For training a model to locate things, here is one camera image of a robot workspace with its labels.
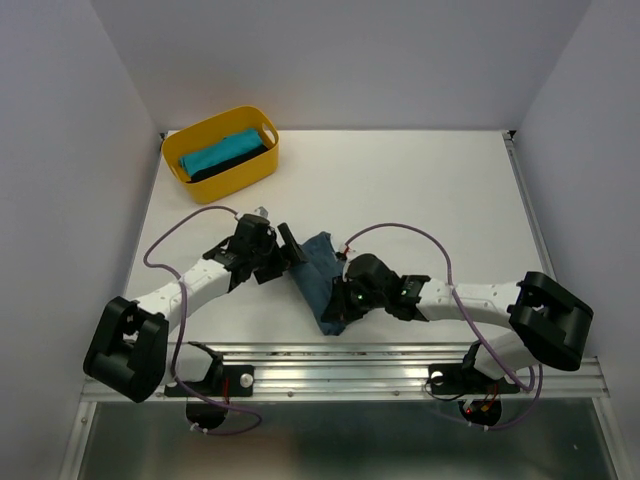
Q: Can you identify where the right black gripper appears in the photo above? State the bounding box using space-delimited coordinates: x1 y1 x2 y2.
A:
321 275 387 323

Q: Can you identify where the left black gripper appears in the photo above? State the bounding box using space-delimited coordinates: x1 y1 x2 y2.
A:
250 223 308 283

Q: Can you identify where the dark blue-grey t shirt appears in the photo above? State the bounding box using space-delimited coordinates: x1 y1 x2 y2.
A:
290 231 347 336

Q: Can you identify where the yellow plastic basket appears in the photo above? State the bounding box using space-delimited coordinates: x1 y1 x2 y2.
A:
161 106 279 204

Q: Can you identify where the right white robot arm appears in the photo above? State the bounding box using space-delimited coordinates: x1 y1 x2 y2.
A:
321 254 593 390

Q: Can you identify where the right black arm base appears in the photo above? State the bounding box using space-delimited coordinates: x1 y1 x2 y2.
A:
424 361 520 400

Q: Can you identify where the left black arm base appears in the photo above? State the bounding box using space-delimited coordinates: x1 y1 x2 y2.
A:
161 342 255 399

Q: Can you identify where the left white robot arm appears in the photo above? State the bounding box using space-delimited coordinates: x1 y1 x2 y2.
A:
83 214 307 403

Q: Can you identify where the rolled black t shirt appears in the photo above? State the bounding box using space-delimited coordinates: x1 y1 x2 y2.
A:
188 145 268 183

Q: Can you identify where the rolled teal t shirt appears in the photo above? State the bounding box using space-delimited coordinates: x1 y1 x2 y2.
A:
180 128 264 176

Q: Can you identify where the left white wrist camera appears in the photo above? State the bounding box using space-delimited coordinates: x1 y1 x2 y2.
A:
253 206 269 219

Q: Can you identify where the aluminium front rail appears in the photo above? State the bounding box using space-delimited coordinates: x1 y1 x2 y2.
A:
82 341 609 402

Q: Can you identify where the aluminium rail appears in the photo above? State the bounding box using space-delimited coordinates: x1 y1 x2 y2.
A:
502 130 556 279
82 341 609 402

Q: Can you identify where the aluminium right side rail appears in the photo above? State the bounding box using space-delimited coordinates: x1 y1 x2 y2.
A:
502 130 556 279

